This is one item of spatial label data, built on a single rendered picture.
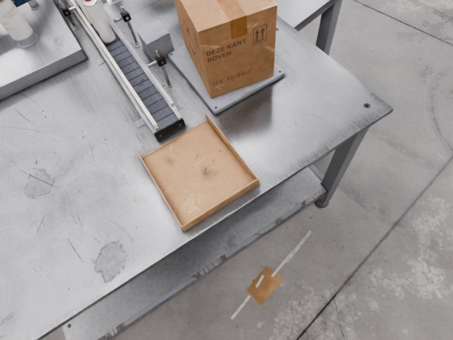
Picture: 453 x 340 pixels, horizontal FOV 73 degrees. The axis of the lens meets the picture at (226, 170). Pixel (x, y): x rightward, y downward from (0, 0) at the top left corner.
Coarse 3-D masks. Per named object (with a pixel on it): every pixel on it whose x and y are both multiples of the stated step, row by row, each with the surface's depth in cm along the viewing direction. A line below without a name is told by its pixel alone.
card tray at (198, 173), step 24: (168, 144) 100; (192, 144) 99; (216, 144) 99; (168, 168) 96; (192, 168) 95; (216, 168) 94; (240, 168) 94; (168, 192) 92; (192, 192) 91; (216, 192) 90; (240, 192) 87; (192, 216) 88
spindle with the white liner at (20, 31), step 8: (0, 0) 109; (8, 0) 111; (0, 8) 110; (8, 8) 112; (16, 8) 115; (0, 16) 112; (8, 16) 113; (16, 16) 115; (8, 24) 115; (16, 24) 116; (24, 24) 119; (8, 32) 119; (16, 32) 118; (24, 32) 120; (32, 32) 123; (16, 40) 121; (24, 40) 122; (32, 40) 124
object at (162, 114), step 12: (108, 48) 119; (120, 48) 119; (120, 60) 115; (132, 60) 115; (132, 72) 112; (144, 72) 111; (132, 84) 109; (144, 84) 108; (144, 96) 105; (156, 96) 105; (156, 108) 102; (168, 108) 102; (156, 120) 100; (168, 120) 99
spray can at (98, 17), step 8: (88, 0) 106; (96, 0) 108; (88, 8) 107; (96, 8) 108; (96, 16) 110; (104, 16) 113; (96, 24) 113; (104, 24) 114; (104, 32) 116; (112, 32) 119; (104, 40) 119; (112, 40) 120
